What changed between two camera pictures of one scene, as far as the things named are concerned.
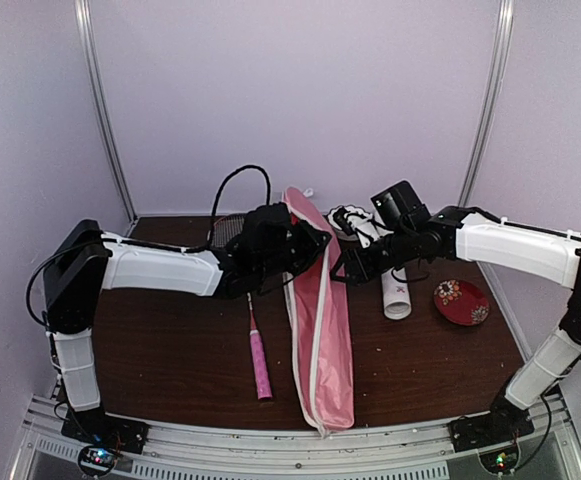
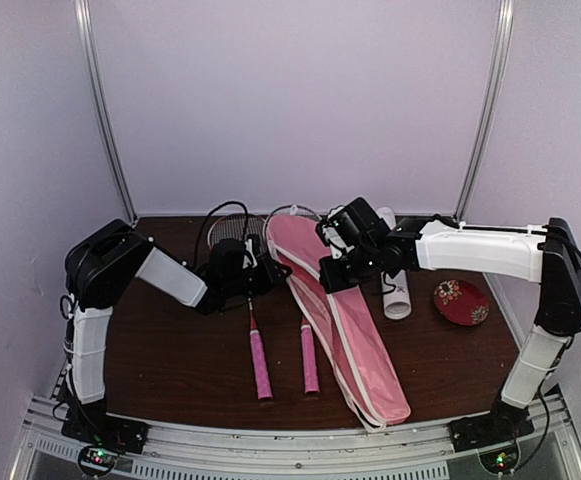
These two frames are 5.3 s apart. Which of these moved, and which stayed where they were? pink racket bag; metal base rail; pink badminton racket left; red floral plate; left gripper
Moved: left gripper; pink racket bag
Stayed: pink badminton racket left; metal base rail; red floral plate
